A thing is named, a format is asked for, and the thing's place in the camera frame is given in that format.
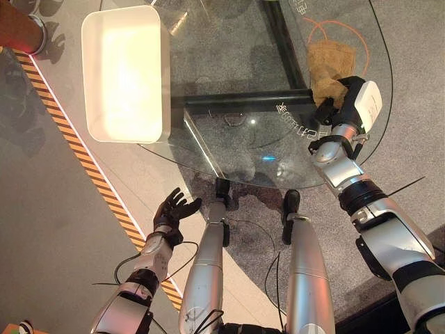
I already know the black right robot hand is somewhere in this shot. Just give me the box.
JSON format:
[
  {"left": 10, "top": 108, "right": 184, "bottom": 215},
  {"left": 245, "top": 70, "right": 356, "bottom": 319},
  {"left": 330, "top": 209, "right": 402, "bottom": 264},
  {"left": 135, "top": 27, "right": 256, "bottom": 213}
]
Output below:
[{"left": 314, "top": 76, "right": 383, "bottom": 132}]

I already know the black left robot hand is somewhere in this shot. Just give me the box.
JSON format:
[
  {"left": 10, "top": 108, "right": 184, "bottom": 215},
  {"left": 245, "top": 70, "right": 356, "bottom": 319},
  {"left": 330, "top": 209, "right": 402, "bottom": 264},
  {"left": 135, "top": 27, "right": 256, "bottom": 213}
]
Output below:
[{"left": 153, "top": 187, "right": 203, "bottom": 233}]

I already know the tan cloth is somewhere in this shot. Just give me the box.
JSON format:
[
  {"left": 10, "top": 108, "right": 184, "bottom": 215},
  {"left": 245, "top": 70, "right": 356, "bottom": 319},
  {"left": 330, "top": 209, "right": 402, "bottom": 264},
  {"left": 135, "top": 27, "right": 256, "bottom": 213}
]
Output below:
[{"left": 307, "top": 39, "right": 357, "bottom": 106}]

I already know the white rectangular basket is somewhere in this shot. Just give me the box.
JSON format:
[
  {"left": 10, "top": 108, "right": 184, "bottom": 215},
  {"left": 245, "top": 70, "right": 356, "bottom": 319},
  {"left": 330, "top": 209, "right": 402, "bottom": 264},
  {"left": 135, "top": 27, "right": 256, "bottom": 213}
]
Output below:
[{"left": 81, "top": 5, "right": 172, "bottom": 144}]

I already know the silver left robot leg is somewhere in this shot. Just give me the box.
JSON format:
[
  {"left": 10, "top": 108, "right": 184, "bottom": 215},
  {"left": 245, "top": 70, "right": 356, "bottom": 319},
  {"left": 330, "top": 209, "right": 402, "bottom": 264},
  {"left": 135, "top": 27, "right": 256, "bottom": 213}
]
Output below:
[{"left": 178, "top": 177, "right": 232, "bottom": 334}]

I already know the silver robot leg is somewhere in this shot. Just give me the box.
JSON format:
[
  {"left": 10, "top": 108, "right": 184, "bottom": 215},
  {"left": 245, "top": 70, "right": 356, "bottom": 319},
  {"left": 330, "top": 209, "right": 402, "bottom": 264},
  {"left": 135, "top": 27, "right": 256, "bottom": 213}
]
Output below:
[
  {"left": 178, "top": 177, "right": 232, "bottom": 334},
  {"left": 281, "top": 189, "right": 337, "bottom": 334}
]

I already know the yellow black hazard tape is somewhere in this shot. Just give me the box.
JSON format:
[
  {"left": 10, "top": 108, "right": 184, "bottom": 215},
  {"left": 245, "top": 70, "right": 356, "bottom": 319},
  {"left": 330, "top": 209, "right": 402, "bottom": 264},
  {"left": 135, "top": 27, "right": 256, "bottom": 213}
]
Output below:
[{"left": 12, "top": 48, "right": 184, "bottom": 311}]

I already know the silver right robot leg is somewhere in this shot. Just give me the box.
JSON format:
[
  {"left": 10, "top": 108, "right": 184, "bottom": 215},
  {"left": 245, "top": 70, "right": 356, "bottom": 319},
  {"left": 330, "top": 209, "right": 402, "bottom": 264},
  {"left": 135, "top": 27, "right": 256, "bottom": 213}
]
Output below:
[{"left": 281, "top": 189, "right": 337, "bottom": 334}]

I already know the orange cable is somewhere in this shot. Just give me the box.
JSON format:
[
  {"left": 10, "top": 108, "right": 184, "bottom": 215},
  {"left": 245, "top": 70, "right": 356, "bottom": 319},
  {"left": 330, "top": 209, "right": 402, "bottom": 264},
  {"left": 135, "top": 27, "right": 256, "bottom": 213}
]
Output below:
[{"left": 308, "top": 17, "right": 370, "bottom": 75}]

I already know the brown cylindrical post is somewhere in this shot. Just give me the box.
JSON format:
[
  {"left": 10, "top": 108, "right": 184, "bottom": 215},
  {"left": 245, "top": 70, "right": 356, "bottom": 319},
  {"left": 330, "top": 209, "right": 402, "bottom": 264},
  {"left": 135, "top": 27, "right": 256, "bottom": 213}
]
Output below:
[{"left": 0, "top": 0, "right": 48, "bottom": 55}]

